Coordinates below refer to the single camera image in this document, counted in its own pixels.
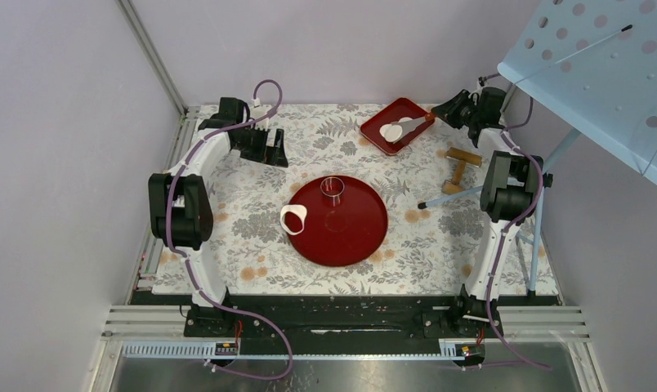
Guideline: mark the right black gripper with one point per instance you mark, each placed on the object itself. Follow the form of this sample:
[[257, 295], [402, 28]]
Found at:
[[447, 111]]

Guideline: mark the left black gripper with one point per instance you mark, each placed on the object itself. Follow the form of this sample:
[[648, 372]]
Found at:
[[274, 155]]

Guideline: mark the scraper with orange handle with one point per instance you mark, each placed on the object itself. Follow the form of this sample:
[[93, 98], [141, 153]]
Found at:
[[410, 126]]

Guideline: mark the wooden double-ended roller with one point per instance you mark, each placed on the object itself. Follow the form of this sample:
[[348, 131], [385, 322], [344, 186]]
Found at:
[[462, 159]]

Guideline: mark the round red tray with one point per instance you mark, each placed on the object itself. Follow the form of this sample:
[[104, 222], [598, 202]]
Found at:
[[335, 221]]

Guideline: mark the white dough ball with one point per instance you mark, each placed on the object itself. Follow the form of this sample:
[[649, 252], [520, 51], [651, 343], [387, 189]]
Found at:
[[396, 133]]

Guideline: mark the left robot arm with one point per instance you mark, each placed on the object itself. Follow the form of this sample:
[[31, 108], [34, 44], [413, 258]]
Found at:
[[181, 213]]

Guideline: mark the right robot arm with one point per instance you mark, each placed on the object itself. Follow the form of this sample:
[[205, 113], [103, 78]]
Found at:
[[510, 192]]

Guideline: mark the left round dumpling wrapper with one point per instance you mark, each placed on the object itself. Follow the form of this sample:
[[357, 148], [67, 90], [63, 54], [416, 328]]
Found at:
[[385, 131]]

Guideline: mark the red rectangular tray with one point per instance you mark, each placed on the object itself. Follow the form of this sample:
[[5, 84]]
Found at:
[[402, 107]]

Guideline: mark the floral patterned table mat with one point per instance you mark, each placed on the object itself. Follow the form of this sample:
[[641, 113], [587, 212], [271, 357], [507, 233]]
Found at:
[[425, 252]]

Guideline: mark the light blue tripod stand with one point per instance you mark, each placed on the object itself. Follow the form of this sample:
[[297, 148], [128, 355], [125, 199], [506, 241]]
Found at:
[[536, 213]]

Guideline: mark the light blue perforated panel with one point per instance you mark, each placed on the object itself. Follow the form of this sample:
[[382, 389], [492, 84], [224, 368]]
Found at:
[[594, 65]]

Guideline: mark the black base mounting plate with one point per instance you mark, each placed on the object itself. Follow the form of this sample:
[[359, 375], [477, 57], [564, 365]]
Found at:
[[321, 325]]

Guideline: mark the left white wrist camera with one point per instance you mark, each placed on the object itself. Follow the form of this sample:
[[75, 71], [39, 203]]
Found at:
[[258, 112]]

